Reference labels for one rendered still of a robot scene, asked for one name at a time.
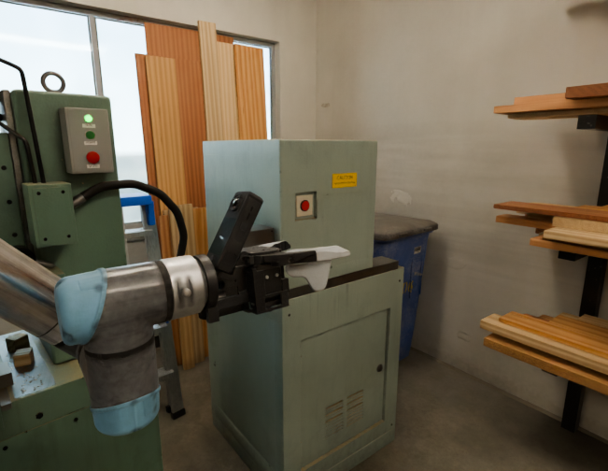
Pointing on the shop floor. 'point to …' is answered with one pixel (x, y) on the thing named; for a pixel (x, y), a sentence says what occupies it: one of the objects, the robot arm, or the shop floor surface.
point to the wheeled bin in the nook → (418, 234)
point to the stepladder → (165, 321)
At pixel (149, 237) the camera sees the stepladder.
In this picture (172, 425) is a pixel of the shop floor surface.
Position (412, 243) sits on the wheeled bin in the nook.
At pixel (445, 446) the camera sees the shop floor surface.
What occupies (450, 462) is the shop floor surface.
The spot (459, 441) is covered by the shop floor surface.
